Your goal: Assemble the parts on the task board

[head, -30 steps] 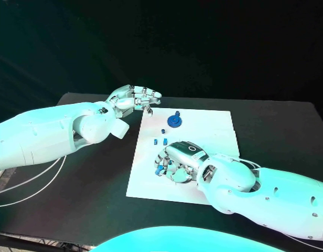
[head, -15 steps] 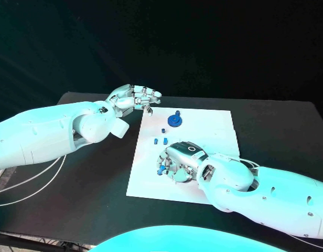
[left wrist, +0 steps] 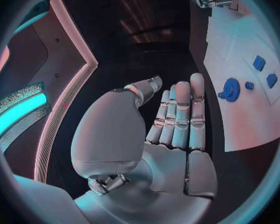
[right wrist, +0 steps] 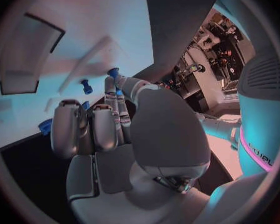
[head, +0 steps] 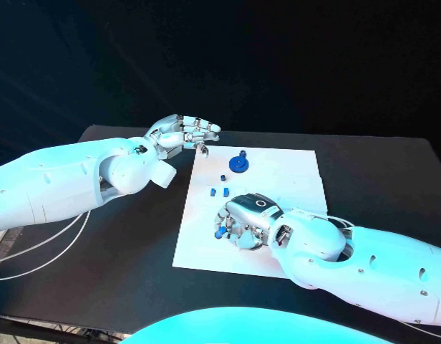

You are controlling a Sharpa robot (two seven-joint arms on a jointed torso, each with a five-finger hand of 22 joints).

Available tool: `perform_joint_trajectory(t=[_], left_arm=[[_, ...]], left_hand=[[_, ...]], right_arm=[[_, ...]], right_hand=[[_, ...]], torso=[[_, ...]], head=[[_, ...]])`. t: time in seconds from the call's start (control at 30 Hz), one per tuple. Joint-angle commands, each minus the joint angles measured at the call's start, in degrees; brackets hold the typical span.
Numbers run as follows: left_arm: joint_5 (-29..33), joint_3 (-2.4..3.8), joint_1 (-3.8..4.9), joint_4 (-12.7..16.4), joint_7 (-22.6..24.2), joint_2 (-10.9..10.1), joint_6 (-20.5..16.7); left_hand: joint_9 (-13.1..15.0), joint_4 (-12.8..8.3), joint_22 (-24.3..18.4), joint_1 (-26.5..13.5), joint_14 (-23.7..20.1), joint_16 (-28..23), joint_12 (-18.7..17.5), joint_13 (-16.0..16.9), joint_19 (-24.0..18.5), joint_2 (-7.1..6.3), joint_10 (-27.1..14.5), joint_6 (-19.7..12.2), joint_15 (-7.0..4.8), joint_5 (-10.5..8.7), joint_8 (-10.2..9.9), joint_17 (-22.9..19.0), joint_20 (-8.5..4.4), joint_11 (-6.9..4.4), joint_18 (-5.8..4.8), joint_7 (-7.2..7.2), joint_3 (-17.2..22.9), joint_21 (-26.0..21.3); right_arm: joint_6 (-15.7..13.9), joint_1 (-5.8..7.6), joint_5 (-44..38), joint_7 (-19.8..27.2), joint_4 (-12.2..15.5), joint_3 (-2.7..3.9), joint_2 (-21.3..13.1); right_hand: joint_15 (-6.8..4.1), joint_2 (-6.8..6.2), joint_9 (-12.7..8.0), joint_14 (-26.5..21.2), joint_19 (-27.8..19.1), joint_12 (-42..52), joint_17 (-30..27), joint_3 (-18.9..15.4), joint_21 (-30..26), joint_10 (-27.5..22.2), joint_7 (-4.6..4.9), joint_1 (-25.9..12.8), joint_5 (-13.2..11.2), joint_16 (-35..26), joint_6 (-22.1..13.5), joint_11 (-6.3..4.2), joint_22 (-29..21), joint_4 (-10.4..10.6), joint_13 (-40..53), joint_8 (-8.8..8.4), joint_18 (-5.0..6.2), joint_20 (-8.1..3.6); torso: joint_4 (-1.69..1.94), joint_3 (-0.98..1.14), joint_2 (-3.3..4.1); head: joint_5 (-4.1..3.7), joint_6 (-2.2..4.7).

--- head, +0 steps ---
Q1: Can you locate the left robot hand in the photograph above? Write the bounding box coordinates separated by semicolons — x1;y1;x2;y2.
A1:
142;113;221;159

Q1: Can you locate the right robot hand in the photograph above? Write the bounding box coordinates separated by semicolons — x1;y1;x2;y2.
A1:
213;192;285;251

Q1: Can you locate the white task board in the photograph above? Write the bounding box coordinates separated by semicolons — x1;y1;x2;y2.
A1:
171;145;329;280

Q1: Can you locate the blue gear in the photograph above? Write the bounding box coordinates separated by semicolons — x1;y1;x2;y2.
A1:
227;156;250;173

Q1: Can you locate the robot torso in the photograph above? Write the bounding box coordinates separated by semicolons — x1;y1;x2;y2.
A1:
118;306;393;344

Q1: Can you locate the white cable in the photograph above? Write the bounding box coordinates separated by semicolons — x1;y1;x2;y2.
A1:
0;211;92;283
397;319;441;344
0;211;89;269

